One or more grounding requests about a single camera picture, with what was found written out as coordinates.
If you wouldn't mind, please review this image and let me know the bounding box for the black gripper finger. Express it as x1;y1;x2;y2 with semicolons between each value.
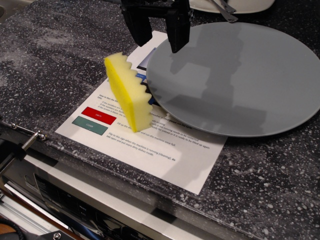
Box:
121;5;153;47
165;0;191;53

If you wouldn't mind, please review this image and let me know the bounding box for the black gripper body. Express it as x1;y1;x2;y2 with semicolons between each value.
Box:
120;0;173;18

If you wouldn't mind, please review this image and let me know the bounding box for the yellow sponge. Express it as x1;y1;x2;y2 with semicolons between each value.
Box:
104;52;153;132

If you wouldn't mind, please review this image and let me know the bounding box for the grey round plate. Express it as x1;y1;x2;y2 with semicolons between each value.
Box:
146;22;320;137

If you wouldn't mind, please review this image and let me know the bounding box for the white plate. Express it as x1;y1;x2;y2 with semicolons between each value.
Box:
189;0;275;14

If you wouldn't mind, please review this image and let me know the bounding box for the black mounting plate with screw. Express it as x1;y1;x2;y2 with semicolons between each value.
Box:
39;230;74;240

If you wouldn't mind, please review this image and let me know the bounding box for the laminated dishwasher instruction sheet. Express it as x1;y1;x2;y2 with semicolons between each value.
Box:
54;30;229;196

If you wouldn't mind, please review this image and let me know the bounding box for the metal clamp with spring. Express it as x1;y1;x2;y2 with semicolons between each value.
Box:
0;121;48;177

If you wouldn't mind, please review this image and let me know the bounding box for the metal cutlery handle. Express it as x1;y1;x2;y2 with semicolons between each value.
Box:
220;0;237;14
210;0;238;23

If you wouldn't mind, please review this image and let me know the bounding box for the black cable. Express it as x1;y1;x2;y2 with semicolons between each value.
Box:
0;217;26;240

